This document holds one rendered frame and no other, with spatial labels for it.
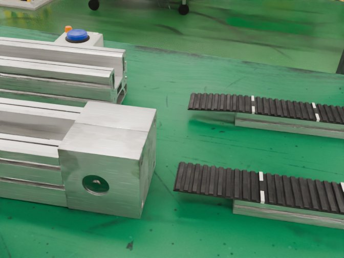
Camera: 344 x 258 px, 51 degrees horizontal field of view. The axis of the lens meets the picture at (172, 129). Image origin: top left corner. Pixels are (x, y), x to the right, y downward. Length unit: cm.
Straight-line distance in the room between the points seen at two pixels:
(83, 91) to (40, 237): 24
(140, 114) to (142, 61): 36
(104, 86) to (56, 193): 20
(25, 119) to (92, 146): 13
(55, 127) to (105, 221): 14
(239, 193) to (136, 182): 13
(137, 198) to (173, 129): 19
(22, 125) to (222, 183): 27
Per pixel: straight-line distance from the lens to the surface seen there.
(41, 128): 50
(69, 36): 74
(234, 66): 80
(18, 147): 43
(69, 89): 59
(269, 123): 61
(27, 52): 69
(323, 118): 61
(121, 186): 41
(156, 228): 44
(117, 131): 42
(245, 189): 45
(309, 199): 46
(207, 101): 61
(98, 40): 75
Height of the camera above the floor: 112
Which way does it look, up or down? 36 degrees down
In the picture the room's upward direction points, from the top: 3 degrees clockwise
